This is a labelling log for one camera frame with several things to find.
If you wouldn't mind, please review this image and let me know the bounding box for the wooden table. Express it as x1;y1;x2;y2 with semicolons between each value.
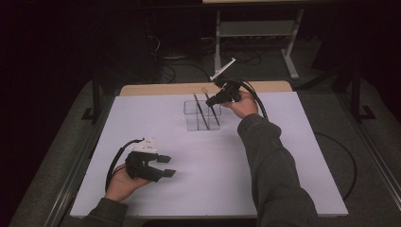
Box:
119;80;293;96

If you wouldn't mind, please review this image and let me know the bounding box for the person's left hand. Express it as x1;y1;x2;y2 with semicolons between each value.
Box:
104;164;151;202

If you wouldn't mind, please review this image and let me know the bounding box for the white metal frame desk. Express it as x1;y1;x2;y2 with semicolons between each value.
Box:
201;0;305;81

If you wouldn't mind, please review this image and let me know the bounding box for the thin dark makeup brush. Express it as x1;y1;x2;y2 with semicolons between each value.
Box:
192;92;211;131

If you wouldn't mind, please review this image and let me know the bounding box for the black floor cable tangle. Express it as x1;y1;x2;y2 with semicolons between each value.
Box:
220;49;263;66

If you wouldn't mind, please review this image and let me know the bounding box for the person's right hand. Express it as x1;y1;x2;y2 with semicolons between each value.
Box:
228;89;259;120

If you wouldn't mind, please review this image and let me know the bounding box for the black metal stand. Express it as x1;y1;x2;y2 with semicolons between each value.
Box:
80;70;105;125
346;64;377;124

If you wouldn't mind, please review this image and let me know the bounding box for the round beige head makeup brush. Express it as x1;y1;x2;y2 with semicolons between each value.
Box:
200;86;221;128

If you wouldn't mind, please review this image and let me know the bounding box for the white table cover sheet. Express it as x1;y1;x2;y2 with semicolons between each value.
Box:
69;91;349;218

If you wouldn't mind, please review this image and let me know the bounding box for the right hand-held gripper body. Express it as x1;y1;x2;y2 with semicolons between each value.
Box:
209;57;244;104

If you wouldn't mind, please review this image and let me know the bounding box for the left hand-held gripper cable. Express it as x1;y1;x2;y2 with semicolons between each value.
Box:
104;137;146;193

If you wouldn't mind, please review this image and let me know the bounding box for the clear plastic divided organizer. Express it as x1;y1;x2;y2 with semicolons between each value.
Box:
183;98;222;132

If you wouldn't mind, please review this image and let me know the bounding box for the hand-held gripper cable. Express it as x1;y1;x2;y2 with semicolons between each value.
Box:
238;79;357;201
104;137;146;193

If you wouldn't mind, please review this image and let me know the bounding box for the aluminium frame rail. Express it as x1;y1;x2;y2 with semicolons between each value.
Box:
44;94;116;227
337;93;401;202

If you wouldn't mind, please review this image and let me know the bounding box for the right hand-held gripper cable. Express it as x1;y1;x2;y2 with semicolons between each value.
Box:
238;79;357;201

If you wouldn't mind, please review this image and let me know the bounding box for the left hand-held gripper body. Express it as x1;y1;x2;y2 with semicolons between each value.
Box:
125;137;166;183

